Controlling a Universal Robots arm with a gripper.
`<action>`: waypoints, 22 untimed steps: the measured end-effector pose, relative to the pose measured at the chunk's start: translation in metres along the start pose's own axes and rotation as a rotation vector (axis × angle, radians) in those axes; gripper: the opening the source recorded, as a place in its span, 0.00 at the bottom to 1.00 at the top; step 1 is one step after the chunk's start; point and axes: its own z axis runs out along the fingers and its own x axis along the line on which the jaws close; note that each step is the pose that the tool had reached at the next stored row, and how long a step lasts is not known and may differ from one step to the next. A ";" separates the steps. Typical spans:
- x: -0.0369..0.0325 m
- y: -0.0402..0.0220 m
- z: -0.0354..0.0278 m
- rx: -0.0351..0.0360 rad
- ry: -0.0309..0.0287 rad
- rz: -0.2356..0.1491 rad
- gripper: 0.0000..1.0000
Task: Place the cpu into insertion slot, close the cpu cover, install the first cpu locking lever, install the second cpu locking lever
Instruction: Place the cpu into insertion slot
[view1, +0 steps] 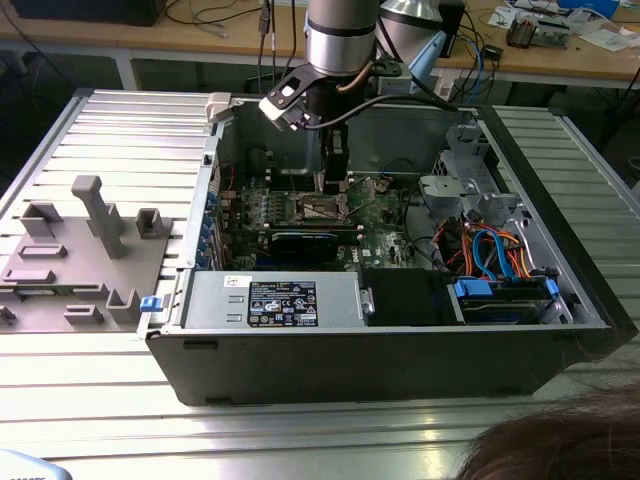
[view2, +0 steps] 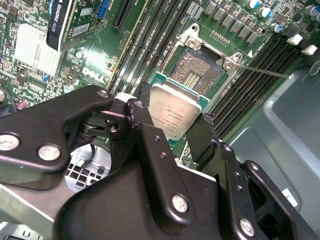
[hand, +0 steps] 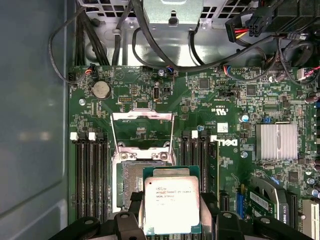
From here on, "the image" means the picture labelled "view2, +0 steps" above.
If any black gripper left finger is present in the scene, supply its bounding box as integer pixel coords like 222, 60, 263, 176
0, 81, 197, 233

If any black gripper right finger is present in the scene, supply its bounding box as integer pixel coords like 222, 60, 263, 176
186, 113, 300, 240

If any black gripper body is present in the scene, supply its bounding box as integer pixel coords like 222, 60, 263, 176
52, 161, 238, 240

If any silver CPU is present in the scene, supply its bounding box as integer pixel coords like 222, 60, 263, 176
147, 73, 211, 149

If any thin metal locking lever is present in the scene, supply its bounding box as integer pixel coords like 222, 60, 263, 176
236, 64, 292, 80

